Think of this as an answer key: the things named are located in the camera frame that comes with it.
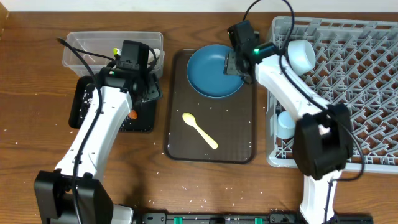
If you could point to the light blue bowl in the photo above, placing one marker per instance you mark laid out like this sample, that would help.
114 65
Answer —
301 56

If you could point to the clear plastic waste bin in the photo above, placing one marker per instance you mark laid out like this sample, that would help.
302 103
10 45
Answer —
103 43

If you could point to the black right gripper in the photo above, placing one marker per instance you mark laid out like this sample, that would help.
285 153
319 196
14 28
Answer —
233 66

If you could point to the white paper napkin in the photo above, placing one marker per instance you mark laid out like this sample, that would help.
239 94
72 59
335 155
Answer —
153 56

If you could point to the white rice pile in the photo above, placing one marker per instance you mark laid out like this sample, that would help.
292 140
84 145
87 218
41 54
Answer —
86 102

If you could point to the black rectangular tray bin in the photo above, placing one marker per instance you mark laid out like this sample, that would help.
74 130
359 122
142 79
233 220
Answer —
145 112

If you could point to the pink cup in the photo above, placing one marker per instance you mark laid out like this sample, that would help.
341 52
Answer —
323 130

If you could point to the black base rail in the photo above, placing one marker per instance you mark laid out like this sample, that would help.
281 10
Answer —
248 218

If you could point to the silver green snack wrapper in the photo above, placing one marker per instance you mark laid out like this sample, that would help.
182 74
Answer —
115 51

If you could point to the brown serving tray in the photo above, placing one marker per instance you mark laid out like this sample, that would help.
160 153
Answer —
230 121

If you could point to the orange carrot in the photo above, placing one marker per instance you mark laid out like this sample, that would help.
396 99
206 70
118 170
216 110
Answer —
132 115

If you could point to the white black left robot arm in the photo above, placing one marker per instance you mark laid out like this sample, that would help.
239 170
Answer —
74 192

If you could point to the light blue cup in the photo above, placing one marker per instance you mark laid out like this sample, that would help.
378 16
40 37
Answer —
285 126

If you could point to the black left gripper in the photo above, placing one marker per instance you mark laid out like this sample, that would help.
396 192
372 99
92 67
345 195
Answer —
152 90

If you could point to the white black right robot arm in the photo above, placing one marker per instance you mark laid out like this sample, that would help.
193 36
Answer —
323 137

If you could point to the grey dishwasher rack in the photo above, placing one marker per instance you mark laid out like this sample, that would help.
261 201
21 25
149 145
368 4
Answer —
356 64

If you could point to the dark blue plate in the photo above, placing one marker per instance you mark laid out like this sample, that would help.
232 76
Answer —
205 72

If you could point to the yellow plastic spoon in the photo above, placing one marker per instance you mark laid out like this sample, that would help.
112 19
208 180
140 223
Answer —
190 120

